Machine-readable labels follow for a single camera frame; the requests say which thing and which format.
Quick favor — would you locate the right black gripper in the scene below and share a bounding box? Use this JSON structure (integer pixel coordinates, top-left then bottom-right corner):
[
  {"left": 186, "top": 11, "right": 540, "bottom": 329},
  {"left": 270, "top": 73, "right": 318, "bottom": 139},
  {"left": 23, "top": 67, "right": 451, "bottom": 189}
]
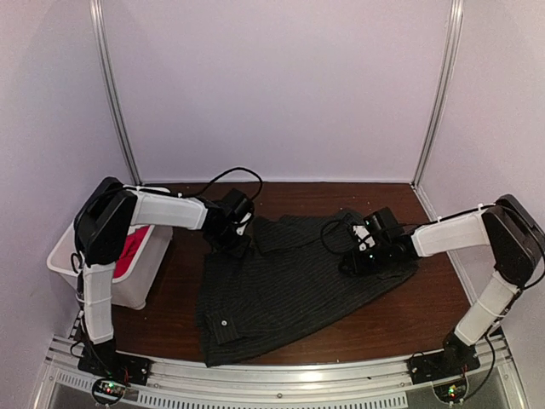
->
[{"left": 339, "top": 242, "right": 393, "bottom": 279}]

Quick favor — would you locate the dark pinstriped shirt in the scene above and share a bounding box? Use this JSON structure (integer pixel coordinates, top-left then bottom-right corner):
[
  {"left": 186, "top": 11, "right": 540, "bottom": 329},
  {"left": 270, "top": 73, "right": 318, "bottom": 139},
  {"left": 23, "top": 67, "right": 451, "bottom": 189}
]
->
[{"left": 196, "top": 210, "right": 418, "bottom": 366}]

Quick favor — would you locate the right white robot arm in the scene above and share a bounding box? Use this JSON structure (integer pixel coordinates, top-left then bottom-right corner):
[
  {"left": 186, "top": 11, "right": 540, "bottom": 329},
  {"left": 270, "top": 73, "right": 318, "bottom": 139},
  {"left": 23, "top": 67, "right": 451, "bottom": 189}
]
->
[{"left": 339, "top": 194, "right": 544, "bottom": 377}]

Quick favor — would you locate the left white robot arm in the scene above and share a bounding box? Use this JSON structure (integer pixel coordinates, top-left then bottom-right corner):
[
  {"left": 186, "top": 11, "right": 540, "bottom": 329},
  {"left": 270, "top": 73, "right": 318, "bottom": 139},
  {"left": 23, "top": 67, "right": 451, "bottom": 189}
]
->
[{"left": 73, "top": 177, "right": 255, "bottom": 378}]

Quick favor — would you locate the white plastic laundry bin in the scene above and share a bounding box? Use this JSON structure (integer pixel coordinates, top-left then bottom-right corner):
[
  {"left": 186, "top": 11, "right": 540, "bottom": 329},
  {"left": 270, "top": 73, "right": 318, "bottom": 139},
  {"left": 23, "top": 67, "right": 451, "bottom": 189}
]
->
[{"left": 46, "top": 176, "right": 173, "bottom": 310}]

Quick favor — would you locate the red garment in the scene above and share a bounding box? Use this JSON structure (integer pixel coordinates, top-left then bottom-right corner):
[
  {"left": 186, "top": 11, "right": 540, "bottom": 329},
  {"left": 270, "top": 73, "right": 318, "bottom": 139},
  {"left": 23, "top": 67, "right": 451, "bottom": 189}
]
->
[{"left": 112, "top": 225, "right": 153, "bottom": 284}]

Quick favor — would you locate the right round circuit board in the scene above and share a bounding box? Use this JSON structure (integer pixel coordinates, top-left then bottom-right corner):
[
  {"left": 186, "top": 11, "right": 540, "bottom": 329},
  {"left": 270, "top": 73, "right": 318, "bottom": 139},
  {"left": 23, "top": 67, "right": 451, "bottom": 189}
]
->
[{"left": 433, "top": 378, "right": 468, "bottom": 405}]

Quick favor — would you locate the round circuit board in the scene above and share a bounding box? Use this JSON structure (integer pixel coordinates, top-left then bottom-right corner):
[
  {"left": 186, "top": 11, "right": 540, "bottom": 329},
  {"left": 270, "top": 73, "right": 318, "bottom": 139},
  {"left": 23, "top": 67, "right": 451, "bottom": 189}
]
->
[
  {"left": 91, "top": 377, "right": 129, "bottom": 406},
  {"left": 433, "top": 378, "right": 468, "bottom": 405}
]

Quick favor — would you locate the left round circuit board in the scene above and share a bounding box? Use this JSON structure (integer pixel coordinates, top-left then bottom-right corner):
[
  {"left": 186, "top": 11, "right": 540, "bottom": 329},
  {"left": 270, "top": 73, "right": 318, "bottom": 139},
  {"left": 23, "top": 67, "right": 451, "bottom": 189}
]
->
[{"left": 91, "top": 377, "right": 129, "bottom": 406}]

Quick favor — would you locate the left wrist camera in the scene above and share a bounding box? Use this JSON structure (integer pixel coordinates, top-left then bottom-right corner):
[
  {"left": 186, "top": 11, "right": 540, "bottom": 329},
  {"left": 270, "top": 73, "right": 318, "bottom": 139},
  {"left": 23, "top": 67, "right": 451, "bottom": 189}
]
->
[{"left": 236, "top": 213, "right": 252, "bottom": 235}]

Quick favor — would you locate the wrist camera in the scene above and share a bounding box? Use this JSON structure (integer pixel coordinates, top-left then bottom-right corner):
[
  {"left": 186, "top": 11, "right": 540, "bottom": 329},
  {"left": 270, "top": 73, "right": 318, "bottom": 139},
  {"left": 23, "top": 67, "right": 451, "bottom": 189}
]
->
[
  {"left": 236, "top": 213, "right": 252, "bottom": 235},
  {"left": 352, "top": 225, "right": 376, "bottom": 251}
]

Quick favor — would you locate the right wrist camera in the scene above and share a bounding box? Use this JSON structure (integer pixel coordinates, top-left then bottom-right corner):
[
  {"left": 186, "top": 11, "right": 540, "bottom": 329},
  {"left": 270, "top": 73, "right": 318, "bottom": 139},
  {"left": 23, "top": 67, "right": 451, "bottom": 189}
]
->
[{"left": 352, "top": 225, "right": 376, "bottom": 251}]

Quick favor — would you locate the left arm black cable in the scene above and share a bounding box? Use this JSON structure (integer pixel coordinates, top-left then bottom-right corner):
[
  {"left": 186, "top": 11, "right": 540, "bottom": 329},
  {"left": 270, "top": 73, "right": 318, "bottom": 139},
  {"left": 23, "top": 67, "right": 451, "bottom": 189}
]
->
[{"left": 178, "top": 167, "right": 264, "bottom": 214}]

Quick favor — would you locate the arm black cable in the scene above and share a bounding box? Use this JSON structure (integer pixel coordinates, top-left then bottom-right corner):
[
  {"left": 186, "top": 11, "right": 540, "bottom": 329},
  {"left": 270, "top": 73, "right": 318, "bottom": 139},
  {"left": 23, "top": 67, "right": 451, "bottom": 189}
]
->
[
  {"left": 178, "top": 167, "right": 264, "bottom": 214},
  {"left": 319, "top": 216, "right": 354, "bottom": 256}
]

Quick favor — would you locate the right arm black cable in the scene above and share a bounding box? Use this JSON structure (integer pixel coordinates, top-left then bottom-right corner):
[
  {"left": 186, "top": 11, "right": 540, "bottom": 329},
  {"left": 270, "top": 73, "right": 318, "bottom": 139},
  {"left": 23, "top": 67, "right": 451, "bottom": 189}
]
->
[{"left": 319, "top": 216, "right": 354, "bottom": 256}]

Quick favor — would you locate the front aluminium rail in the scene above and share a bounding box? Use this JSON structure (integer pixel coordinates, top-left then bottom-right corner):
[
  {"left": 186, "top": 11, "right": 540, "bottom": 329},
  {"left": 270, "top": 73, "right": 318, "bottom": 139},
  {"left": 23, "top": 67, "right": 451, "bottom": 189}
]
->
[{"left": 31, "top": 337, "right": 529, "bottom": 408}]

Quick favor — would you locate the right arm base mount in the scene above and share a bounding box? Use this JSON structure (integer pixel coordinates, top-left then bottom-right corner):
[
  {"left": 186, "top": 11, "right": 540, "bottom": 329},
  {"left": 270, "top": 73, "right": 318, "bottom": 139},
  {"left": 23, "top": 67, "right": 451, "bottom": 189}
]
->
[{"left": 406, "top": 331, "right": 480, "bottom": 384}]

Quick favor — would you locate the left aluminium frame post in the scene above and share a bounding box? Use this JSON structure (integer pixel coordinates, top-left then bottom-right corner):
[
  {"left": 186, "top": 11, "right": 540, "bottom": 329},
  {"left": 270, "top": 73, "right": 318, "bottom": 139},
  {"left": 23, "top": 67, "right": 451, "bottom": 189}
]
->
[{"left": 89, "top": 0, "right": 142, "bottom": 185}]

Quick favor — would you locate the aluminium frame post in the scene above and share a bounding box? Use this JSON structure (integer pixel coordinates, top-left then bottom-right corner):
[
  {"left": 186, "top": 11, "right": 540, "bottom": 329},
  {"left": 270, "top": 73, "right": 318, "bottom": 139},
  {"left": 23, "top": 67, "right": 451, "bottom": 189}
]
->
[
  {"left": 89, "top": 0, "right": 142, "bottom": 185},
  {"left": 411, "top": 0, "right": 464, "bottom": 190}
]

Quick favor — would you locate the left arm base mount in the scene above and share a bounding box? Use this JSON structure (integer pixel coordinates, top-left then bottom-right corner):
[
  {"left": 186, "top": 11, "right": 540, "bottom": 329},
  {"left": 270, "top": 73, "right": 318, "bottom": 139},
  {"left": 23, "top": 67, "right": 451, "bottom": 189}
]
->
[{"left": 77, "top": 338, "right": 152, "bottom": 385}]

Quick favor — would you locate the right aluminium frame post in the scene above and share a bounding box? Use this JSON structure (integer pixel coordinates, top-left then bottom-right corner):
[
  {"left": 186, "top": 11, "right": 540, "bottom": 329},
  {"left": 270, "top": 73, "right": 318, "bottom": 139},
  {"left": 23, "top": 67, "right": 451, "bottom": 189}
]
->
[{"left": 411, "top": 0, "right": 464, "bottom": 190}]

